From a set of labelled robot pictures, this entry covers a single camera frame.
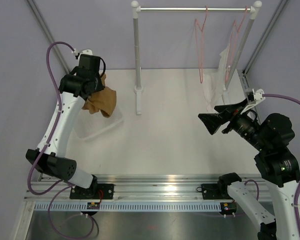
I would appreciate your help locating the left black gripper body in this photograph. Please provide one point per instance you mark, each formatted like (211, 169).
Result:
(98, 85)

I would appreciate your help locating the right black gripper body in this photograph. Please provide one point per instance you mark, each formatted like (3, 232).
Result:
(243, 124)

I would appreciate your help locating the brown tank top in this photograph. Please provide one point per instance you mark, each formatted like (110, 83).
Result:
(104, 101)

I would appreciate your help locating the pink wire hanger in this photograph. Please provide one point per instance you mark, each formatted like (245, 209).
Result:
(199, 33)
(236, 28)

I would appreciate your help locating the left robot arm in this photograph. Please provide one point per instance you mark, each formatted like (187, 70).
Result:
(74, 89)

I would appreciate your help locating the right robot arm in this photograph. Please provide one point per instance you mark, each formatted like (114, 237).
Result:
(277, 166)

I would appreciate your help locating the white garment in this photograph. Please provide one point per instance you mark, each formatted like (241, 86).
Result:
(214, 83)

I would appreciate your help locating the white plastic basket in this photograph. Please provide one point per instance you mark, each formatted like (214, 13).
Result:
(88, 126)

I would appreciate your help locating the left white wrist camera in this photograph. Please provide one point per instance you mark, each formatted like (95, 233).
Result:
(77, 53)

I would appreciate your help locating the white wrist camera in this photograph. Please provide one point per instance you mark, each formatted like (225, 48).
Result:
(253, 98)
(77, 53)

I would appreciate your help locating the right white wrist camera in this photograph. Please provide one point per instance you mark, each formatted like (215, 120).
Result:
(253, 98)

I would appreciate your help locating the aluminium rail base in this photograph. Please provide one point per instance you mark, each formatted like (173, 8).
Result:
(148, 188)

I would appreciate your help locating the white slotted cable duct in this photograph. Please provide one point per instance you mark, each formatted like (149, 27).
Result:
(129, 206)

